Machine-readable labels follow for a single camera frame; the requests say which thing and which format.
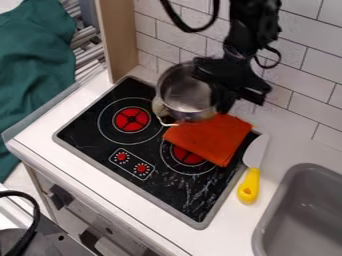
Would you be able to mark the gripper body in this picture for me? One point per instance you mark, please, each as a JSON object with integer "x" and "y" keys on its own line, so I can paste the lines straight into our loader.
{"x": 231, "y": 71}

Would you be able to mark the toy sink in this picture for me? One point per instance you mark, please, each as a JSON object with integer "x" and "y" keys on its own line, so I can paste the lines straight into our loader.
{"x": 307, "y": 213}

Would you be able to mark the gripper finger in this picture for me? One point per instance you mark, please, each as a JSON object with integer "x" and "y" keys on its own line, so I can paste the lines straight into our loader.
{"x": 256, "y": 96}
{"x": 227, "y": 101}

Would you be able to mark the toy stove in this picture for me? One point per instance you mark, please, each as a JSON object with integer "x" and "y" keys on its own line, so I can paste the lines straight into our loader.
{"x": 129, "y": 150}

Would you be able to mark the silver pot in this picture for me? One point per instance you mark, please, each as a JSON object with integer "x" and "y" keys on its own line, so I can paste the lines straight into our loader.
{"x": 182, "y": 90}

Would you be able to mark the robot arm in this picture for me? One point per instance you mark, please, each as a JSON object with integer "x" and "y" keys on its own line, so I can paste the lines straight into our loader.
{"x": 251, "y": 23}

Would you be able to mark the green cloth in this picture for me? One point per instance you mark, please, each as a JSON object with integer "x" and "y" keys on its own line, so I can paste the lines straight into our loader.
{"x": 31, "y": 66}

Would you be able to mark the orange cloth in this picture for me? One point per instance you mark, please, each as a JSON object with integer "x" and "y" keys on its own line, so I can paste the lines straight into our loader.
{"x": 209, "y": 138}

